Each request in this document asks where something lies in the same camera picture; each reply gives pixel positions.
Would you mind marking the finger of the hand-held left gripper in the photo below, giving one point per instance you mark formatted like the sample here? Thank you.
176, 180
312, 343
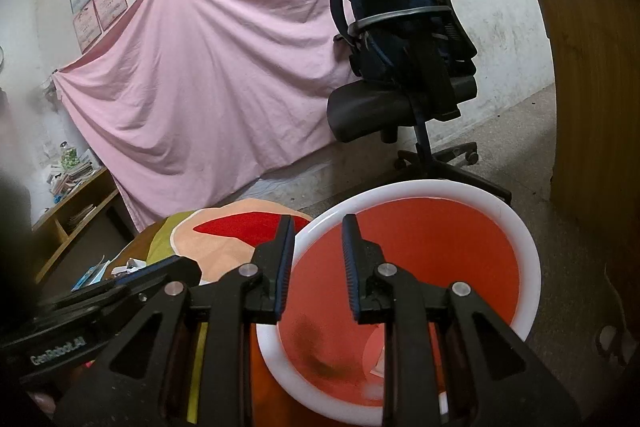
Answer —
85, 297
160, 269

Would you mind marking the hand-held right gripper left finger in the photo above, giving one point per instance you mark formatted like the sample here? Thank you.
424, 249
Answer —
285, 267

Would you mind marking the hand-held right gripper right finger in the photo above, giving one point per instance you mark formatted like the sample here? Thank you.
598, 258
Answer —
350, 267

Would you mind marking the silver wrapper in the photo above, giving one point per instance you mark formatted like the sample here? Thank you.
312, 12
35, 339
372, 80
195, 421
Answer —
127, 267

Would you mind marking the white printed paper slip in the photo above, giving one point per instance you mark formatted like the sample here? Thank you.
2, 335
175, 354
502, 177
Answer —
375, 352

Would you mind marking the red bucket with white rim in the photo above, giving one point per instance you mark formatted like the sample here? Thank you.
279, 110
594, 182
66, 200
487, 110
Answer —
440, 247

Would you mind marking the blue cover book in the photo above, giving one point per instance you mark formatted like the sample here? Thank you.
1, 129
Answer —
92, 277

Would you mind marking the colourful patchwork blanket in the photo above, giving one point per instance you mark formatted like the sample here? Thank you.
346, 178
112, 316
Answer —
225, 252

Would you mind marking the wooden shelf unit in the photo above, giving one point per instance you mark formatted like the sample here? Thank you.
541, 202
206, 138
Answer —
85, 199

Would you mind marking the stack of books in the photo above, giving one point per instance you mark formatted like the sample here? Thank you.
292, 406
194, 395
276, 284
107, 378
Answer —
72, 179

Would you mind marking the glass jar with green contents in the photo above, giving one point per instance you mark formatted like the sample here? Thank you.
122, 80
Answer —
69, 155

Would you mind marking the black office chair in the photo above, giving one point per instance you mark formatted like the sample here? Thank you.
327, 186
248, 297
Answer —
370, 107

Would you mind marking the pink hanging sheet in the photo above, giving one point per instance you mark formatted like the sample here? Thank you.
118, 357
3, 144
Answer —
200, 82

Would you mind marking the dark blue backpack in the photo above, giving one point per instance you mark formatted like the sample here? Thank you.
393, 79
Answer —
380, 42

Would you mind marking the person's foot in sandal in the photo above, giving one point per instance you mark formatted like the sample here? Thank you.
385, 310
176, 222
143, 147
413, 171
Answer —
617, 342

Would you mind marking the wooden cabinet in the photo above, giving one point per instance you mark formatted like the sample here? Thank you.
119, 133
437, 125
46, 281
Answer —
595, 107

